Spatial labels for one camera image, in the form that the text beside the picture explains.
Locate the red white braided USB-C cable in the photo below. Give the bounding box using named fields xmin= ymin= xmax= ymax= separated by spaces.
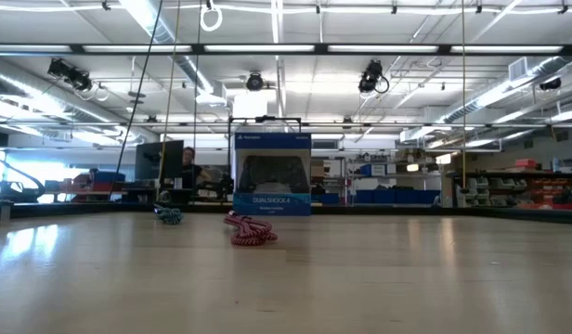
xmin=223 ymin=210 xmax=279 ymax=248

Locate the long black hanging cable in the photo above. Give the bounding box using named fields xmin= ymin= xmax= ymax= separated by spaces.
xmin=108 ymin=0 xmax=165 ymax=201

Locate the white looped cable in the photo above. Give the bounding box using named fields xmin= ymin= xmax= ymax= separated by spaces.
xmin=199 ymin=0 xmax=224 ymax=33

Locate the red and blue cart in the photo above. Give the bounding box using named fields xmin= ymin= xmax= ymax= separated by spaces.
xmin=71 ymin=169 xmax=127 ymax=203

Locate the shelf with blue bins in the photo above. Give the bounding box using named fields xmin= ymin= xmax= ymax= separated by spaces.
xmin=311 ymin=155 xmax=443 ymax=208

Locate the black overhead bar with lights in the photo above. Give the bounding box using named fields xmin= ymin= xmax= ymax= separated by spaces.
xmin=0 ymin=42 xmax=572 ymax=58

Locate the yellow hanging rope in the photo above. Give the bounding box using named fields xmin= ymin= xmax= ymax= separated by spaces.
xmin=155 ymin=0 xmax=182 ymax=201

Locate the teal braided USB-C cable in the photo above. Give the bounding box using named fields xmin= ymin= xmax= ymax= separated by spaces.
xmin=153 ymin=203 xmax=185 ymax=226

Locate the black camera on mount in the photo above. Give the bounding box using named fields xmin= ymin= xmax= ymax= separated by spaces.
xmin=245 ymin=71 xmax=266 ymax=93
xmin=46 ymin=58 xmax=96 ymax=93
xmin=357 ymin=58 xmax=391 ymax=96

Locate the dark shelf with red bins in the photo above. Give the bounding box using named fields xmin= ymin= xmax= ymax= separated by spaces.
xmin=446 ymin=158 xmax=572 ymax=211

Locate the black table frame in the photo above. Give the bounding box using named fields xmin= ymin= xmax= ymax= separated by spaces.
xmin=0 ymin=200 xmax=572 ymax=226

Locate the blue DualShock 4 controller box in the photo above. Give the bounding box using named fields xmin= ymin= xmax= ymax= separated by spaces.
xmin=232 ymin=132 xmax=313 ymax=217

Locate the thin dark hanging cord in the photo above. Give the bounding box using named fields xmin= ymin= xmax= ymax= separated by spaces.
xmin=191 ymin=0 xmax=203 ymax=192

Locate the person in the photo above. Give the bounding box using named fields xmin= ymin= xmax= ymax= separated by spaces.
xmin=180 ymin=146 xmax=214 ymax=191

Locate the black monitor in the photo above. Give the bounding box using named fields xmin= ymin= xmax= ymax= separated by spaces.
xmin=134 ymin=139 xmax=186 ymax=182

